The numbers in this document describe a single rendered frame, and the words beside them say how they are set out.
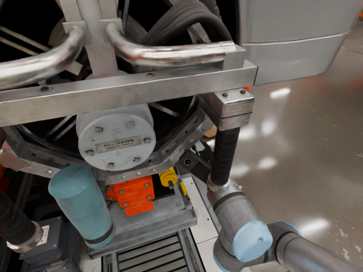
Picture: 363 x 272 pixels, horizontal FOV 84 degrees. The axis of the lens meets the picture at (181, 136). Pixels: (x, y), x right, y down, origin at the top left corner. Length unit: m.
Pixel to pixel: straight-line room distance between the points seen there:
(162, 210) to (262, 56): 0.75
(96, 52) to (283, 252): 0.60
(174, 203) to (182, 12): 0.84
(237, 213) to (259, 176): 1.01
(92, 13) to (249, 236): 0.51
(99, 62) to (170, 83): 0.22
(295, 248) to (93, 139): 0.49
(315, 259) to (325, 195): 1.06
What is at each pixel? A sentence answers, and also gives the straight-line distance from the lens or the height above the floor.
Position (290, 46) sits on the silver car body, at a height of 0.88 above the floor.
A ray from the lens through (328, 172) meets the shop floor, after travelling 1.74.
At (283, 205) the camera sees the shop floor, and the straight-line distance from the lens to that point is 1.40.
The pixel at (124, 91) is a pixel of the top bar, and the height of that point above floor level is 0.97.
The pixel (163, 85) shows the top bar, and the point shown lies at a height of 0.97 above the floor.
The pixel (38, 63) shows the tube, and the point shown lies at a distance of 0.27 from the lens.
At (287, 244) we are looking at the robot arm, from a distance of 0.60.
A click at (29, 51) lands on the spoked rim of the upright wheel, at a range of 0.57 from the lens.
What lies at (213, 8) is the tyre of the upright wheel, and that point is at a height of 1.01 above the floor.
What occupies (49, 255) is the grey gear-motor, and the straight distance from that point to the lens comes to 0.85.
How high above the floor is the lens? 1.09
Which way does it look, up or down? 40 degrees down
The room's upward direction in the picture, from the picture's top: straight up
